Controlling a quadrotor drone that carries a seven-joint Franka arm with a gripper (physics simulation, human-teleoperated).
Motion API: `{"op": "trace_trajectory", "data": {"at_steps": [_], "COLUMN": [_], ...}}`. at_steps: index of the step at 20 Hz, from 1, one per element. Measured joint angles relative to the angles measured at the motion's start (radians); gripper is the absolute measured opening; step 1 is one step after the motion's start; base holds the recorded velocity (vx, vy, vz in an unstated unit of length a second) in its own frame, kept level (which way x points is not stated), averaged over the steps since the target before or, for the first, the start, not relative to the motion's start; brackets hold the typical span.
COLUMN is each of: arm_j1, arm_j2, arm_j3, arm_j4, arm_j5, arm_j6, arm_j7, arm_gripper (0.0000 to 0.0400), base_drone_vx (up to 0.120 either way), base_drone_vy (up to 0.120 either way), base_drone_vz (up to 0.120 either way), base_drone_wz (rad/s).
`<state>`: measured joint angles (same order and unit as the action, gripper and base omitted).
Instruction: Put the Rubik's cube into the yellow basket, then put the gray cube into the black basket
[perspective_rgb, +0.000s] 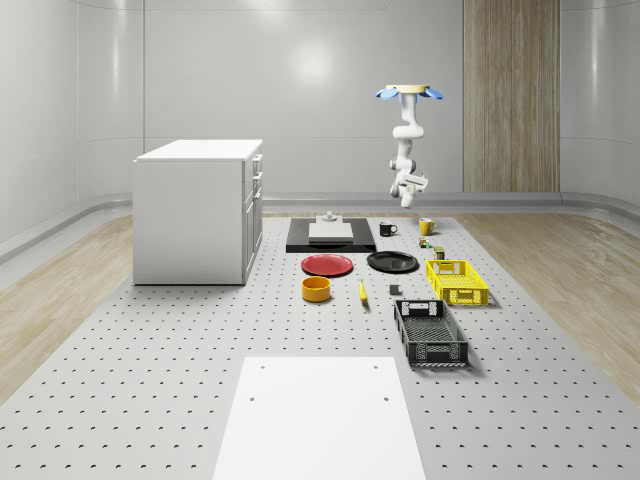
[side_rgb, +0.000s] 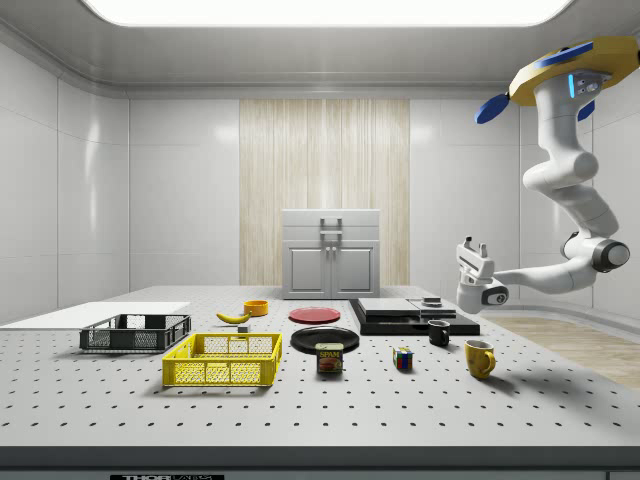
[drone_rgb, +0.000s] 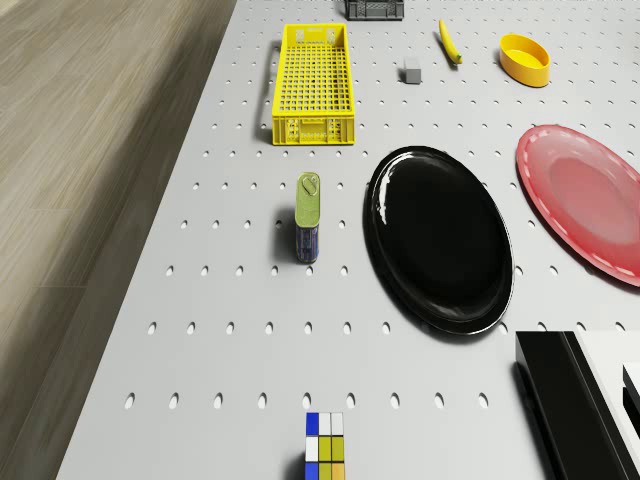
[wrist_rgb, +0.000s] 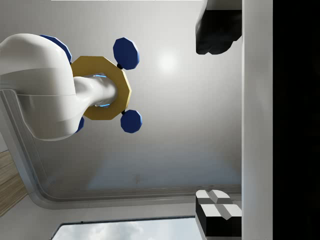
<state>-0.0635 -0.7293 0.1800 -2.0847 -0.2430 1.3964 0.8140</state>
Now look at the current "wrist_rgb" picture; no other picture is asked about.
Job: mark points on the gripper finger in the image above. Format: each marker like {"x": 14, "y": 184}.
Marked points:
{"x": 217, "y": 32}
{"x": 217, "y": 215}

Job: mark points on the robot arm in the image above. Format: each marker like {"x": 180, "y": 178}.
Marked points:
{"x": 42, "y": 100}

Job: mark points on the drone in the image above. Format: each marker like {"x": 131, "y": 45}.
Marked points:
{"x": 121, "y": 82}

